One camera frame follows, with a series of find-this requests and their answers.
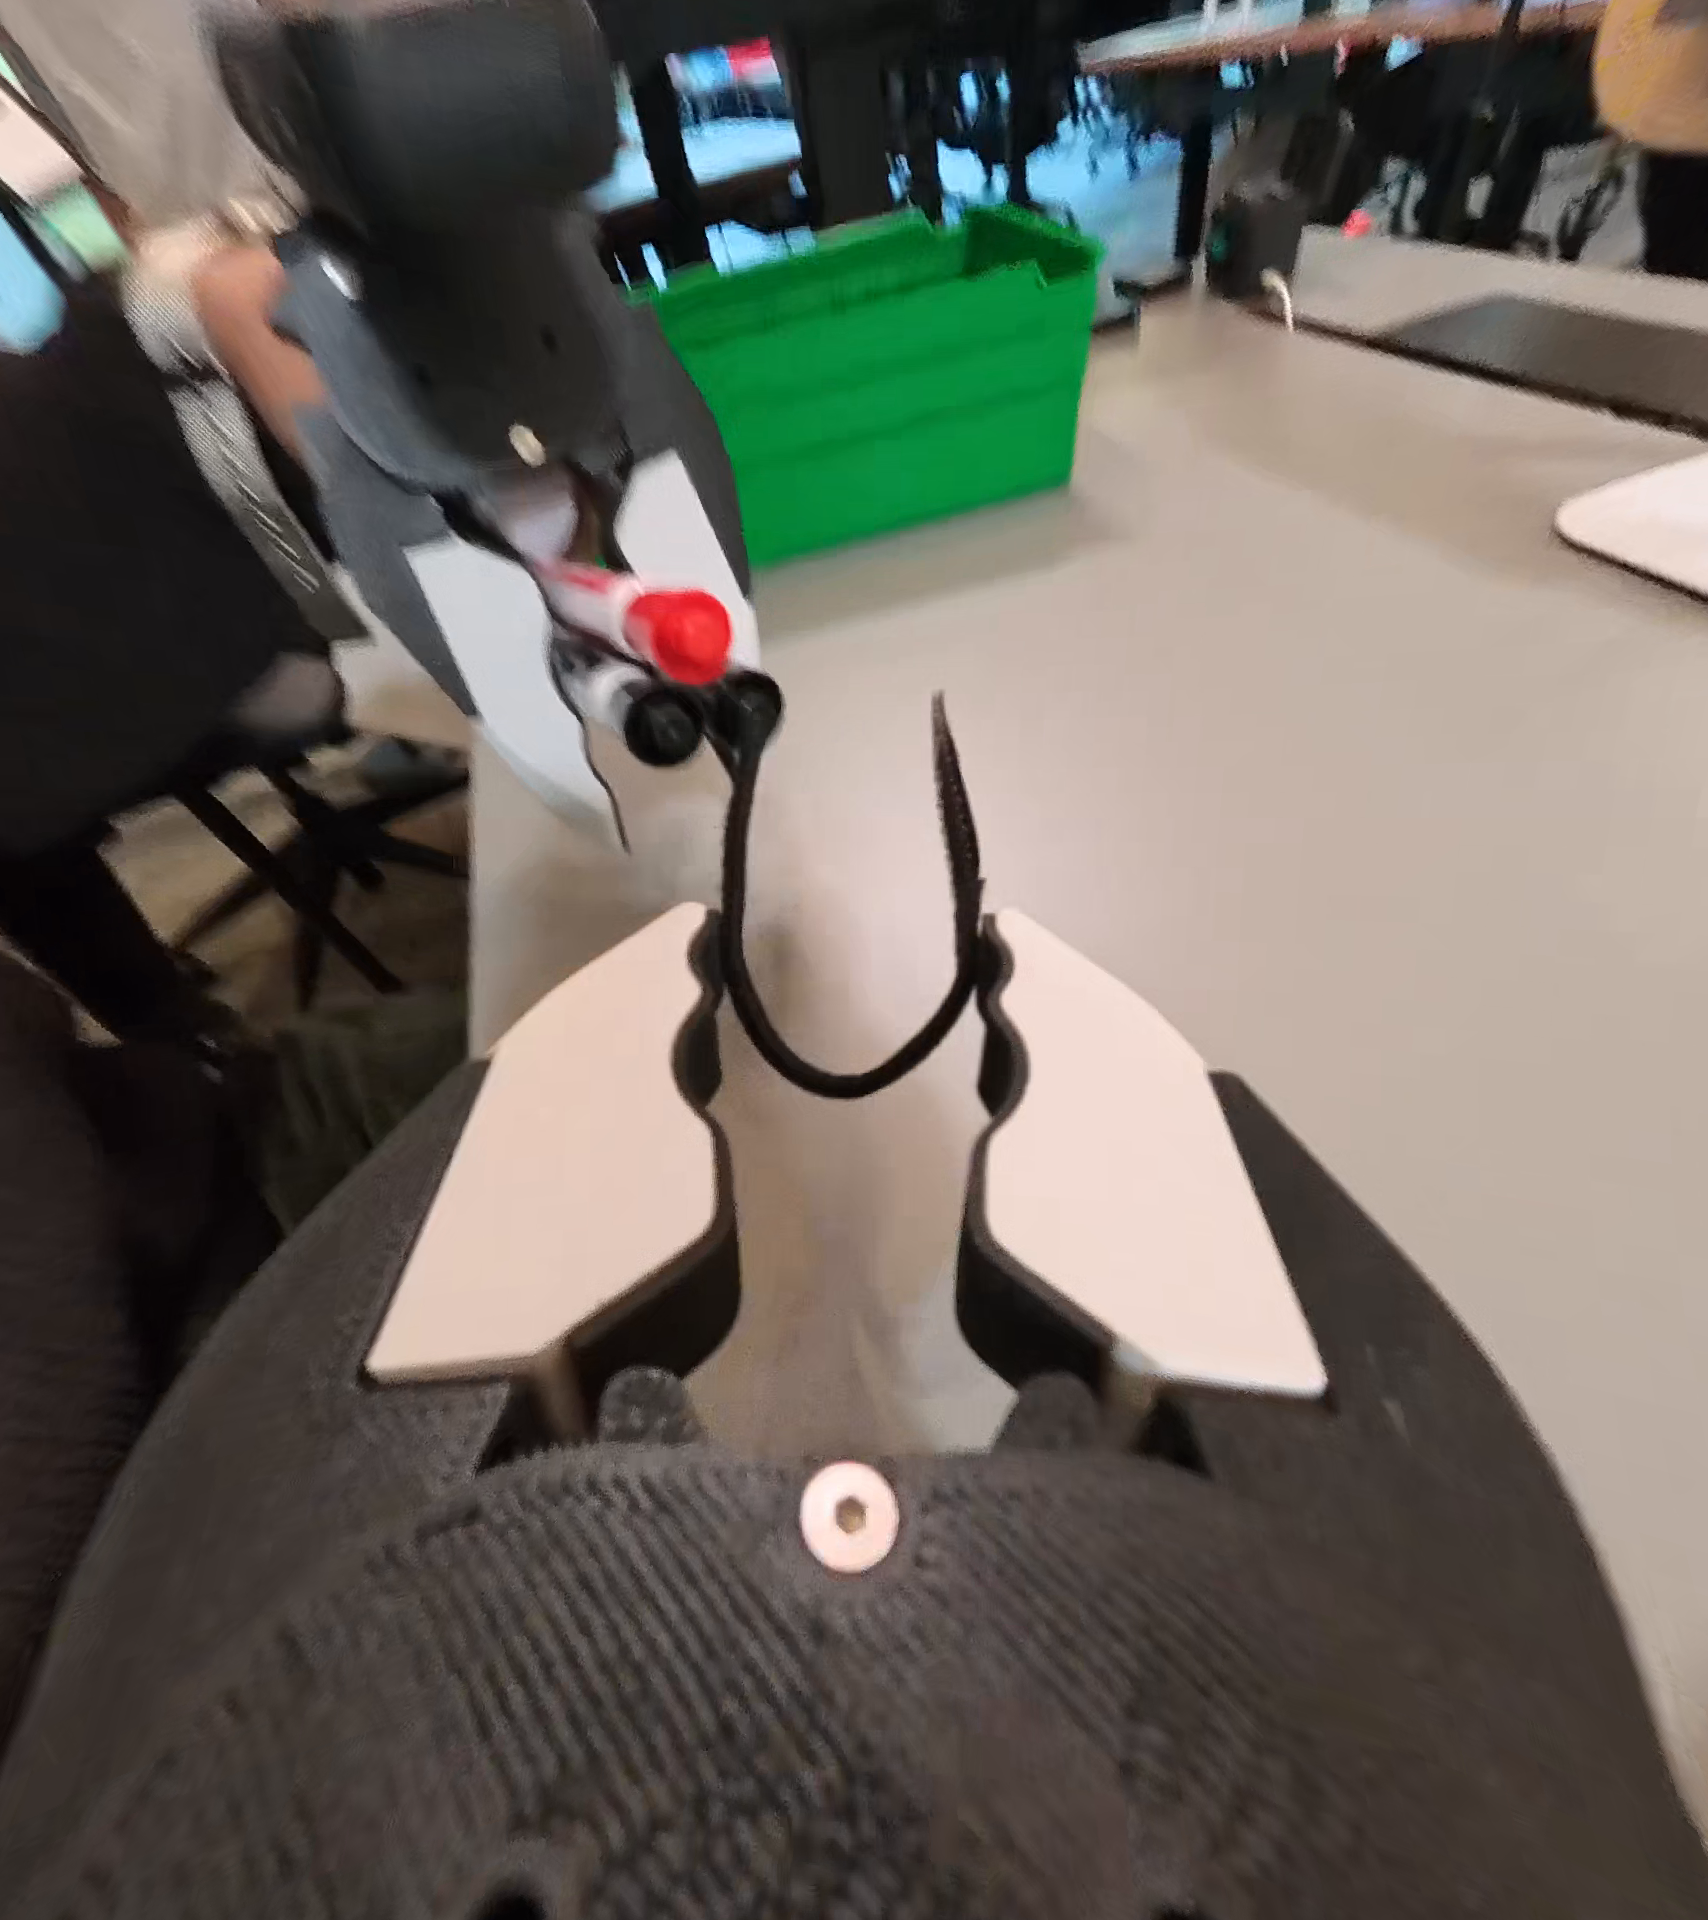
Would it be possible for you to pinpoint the wooden table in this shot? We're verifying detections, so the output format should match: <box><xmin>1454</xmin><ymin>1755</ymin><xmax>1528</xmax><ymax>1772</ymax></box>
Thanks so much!
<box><xmin>1077</xmin><ymin>0</ymin><xmax>1606</xmax><ymax>77</ymax></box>

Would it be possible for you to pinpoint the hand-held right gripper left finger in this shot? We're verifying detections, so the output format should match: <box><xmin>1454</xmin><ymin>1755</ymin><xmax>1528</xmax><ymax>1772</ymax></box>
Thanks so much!
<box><xmin>361</xmin><ymin>902</ymin><xmax>743</xmax><ymax>1389</ymax></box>

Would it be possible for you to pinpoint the black dry erase marker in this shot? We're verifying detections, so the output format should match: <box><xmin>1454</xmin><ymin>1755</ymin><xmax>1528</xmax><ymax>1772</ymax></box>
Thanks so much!
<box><xmin>553</xmin><ymin>659</ymin><xmax>709</xmax><ymax>770</ymax></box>
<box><xmin>699</xmin><ymin>670</ymin><xmax>785</xmax><ymax>748</ymax></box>

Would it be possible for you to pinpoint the black flat pad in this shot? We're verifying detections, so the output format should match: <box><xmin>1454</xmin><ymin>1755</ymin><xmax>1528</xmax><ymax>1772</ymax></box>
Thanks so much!
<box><xmin>1378</xmin><ymin>291</ymin><xmax>1708</xmax><ymax>443</ymax></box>

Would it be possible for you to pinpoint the person's left hand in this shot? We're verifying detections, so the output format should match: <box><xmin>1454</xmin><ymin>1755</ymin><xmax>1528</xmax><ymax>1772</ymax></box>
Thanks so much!
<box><xmin>185</xmin><ymin>240</ymin><xmax>307</xmax><ymax>452</ymax></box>

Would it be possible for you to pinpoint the small black device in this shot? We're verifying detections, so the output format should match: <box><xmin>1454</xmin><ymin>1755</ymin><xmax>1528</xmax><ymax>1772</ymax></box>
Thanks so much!
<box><xmin>1205</xmin><ymin>179</ymin><xmax>1313</xmax><ymax>301</ymax></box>

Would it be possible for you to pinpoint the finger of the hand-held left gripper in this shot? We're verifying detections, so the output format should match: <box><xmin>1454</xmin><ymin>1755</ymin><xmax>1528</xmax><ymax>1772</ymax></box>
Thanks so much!
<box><xmin>598</xmin><ymin>445</ymin><xmax>764</xmax><ymax>670</ymax></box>
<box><xmin>399</xmin><ymin>524</ymin><xmax>632</xmax><ymax>842</ymax></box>

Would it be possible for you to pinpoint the green plastic crate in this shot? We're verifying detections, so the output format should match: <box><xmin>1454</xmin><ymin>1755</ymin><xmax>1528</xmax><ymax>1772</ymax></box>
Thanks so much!
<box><xmin>628</xmin><ymin>206</ymin><xmax>1108</xmax><ymax>569</ymax></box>

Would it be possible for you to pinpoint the black office chair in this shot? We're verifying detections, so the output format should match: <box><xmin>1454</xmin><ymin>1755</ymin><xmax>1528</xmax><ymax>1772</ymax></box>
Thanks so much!
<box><xmin>87</xmin><ymin>659</ymin><xmax>473</xmax><ymax>1051</ymax></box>

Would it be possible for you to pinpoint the black hook-and-loop strap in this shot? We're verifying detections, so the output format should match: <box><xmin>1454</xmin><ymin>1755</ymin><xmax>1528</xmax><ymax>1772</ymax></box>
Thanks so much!
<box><xmin>718</xmin><ymin>689</ymin><xmax>997</xmax><ymax>1098</ymax></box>

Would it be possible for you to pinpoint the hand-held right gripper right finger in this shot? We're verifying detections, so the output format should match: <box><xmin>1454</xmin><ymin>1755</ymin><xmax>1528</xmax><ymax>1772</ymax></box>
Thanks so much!
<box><xmin>956</xmin><ymin>905</ymin><xmax>1332</xmax><ymax>1420</ymax></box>

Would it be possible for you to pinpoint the red dry erase marker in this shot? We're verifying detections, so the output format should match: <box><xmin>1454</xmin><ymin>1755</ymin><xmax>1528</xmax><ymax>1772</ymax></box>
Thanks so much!
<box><xmin>538</xmin><ymin>554</ymin><xmax>734</xmax><ymax>684</ymax></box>

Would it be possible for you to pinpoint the person's left forearm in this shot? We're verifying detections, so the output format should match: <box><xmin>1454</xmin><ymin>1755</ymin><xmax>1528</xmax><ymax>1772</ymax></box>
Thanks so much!
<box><xmin>0</xmin><ymin>275</ymin><xmax>345</xmax><ymax>902</ymax></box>

